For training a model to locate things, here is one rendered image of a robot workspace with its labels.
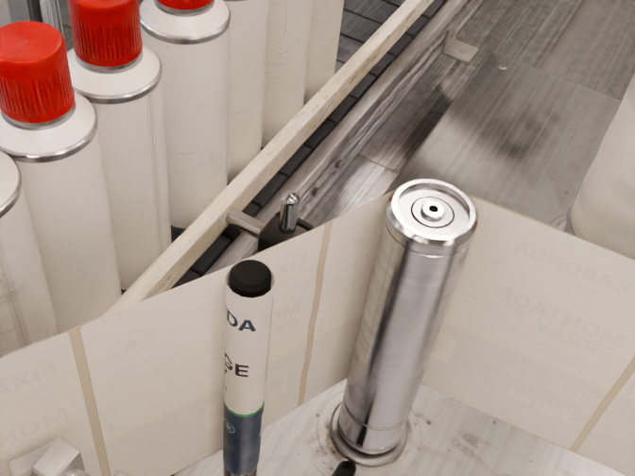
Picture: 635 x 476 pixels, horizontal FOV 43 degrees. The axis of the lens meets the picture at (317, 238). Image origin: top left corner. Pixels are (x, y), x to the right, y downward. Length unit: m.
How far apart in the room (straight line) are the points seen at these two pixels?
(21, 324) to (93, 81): 0.13
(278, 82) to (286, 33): 0.04
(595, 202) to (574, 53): 0.39
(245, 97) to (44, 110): 0.19
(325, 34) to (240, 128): 0.11
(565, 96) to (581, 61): 0.15
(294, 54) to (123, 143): 0.18
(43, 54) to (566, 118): 0.48
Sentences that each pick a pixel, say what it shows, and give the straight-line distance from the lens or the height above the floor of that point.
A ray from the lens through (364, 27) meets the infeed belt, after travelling 0.77.
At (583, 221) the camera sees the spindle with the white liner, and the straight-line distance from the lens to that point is 0.56.
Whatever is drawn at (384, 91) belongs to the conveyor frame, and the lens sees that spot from 0.70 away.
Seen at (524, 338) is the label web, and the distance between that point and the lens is 0.40.
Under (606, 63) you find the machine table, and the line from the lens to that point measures 0.91.
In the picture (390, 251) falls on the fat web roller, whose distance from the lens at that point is 0.33.
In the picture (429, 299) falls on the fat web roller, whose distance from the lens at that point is 0.35.
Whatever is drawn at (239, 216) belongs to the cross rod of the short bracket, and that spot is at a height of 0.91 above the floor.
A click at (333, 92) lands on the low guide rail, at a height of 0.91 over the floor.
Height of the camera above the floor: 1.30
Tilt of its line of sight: 48 degrees down
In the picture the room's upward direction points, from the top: 8 degrees clockwise
